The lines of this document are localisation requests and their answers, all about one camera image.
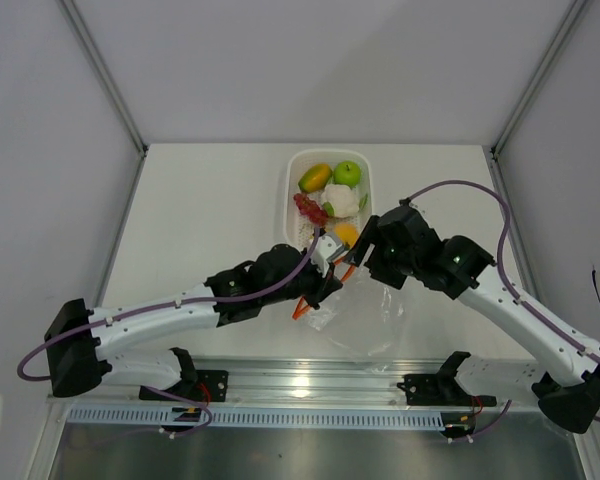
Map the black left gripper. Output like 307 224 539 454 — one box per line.
261 249 342 310

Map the white cauliflower with leaves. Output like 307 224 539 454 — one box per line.
320 184 369 219

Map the clear orange zip bag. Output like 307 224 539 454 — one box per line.
292 259 407 369

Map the red grape bunch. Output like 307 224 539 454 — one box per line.
293 193 329 228

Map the yellow green mango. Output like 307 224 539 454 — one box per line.
298 163 333 194

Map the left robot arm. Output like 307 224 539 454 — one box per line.
44 234 346 400

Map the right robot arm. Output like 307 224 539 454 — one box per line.
345 202 600 434

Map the orange peach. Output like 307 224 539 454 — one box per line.
333 223 359 249

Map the white perforated plastic basket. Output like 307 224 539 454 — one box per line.
282 148 373 249

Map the green apple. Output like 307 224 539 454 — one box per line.
333 161 362 188

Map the aluminium mounting rail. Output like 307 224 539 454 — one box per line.
51 353 545 406

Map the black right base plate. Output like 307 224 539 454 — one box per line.
396 374 497 407

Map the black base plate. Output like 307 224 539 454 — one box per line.
396 374 497 407
165 370 229 403

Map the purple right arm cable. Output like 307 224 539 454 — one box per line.
399 180 600 444

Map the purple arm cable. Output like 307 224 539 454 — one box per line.
399 180 600 444
17 227 331 441

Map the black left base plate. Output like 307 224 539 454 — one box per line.
165 370 229 403

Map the white slotted cable duct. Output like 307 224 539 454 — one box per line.
67 405 445 431

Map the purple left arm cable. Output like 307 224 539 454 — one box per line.
17 227 331 441

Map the left aluminium frame post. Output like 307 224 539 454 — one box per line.
55 0 148 157

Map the aluminium frame post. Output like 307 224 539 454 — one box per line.
490 0 593 161
55 0 148 157

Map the right aluminium frame post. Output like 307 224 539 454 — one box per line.
490 0 593 161

